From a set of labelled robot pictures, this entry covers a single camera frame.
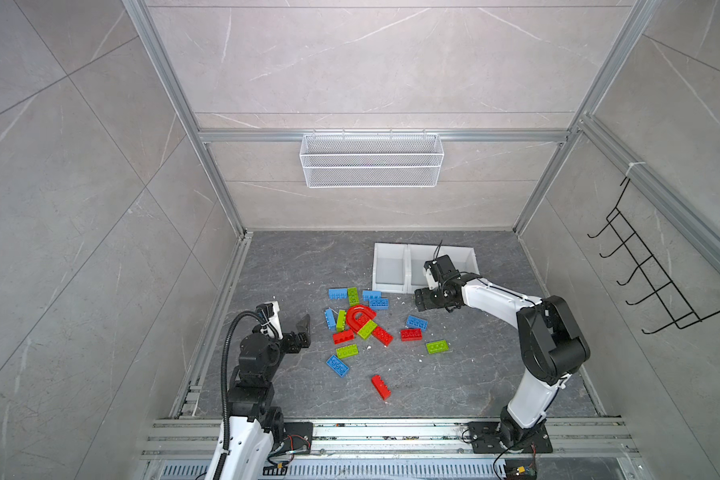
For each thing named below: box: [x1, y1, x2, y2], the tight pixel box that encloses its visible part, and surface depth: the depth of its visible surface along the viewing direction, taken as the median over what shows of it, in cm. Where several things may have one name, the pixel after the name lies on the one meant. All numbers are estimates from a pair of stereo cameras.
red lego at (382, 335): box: [372, 326, 394, 347], surface depth 92 cm
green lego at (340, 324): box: [336, 309, 347, 332], surface depth 94 cm
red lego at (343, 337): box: [332, 329, 355, 345], surface depth 92 cm
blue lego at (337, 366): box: [326, 355, 350, 378], surface depth 86 cm
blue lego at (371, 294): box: [362, 290, 383, 302], surface depth 100 cm
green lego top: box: [348, 287, 360, 307], surface depth 101 cm
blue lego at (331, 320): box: [325, 308, 337, 331], surface depth 94 cm
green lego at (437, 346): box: [426, 340, 449, 354], surface depth 90 cm
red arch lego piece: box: [346, 305, 376, 333], surface depth 97 cm
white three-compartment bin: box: [372, 242, 480, 294], surface depth 106 cm
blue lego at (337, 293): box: [328, 288, 348, 301], surface depth 100 cm
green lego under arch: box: [357, 319, 378, 340], surface depth 94 cm
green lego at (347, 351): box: [336, 344, 359, 359], surface depth 90 cm
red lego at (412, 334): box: [400, 328, 423, 342], surface depth 92 cm
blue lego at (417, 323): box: [406, 315, 429, 332], surface depth 95 cm
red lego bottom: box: [371, 374, 391, 401], surface depth 83 cm
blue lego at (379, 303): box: [369, 298, 389, 310], surface depth 100 cm
